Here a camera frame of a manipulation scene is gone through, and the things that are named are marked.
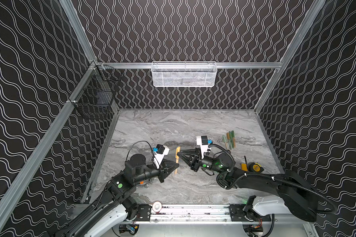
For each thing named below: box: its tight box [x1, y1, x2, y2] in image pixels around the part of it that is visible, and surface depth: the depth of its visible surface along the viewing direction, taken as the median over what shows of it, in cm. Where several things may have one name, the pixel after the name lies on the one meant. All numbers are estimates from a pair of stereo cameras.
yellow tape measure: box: [241, 162, 265, 173], surface depth 89 cm
